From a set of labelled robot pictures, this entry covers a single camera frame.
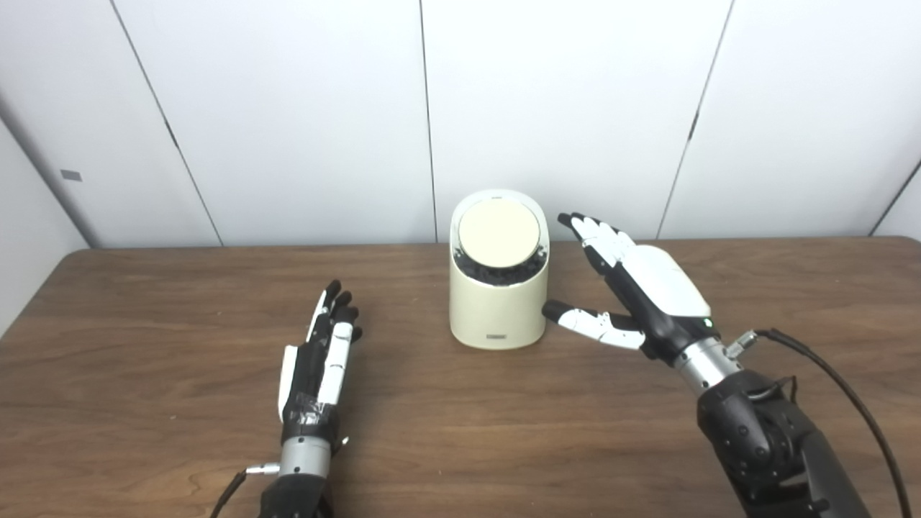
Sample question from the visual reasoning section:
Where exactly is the black bin liner bag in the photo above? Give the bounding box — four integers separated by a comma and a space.
452, 241, 549, 287

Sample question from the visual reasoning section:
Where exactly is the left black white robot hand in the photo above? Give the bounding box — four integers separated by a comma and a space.
278, 280, 363, 444

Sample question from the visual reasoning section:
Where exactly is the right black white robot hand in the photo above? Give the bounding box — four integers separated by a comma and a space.
541, 212, 717, 360

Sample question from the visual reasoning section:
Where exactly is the round cream bin lid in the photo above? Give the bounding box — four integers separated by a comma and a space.
458, 199, 541, 268

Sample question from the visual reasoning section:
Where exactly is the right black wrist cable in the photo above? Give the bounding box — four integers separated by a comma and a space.
727, 328, 915, 518

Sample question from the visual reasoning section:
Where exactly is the cream-colored bin body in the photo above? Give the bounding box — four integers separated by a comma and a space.
449, 189, 550, 351

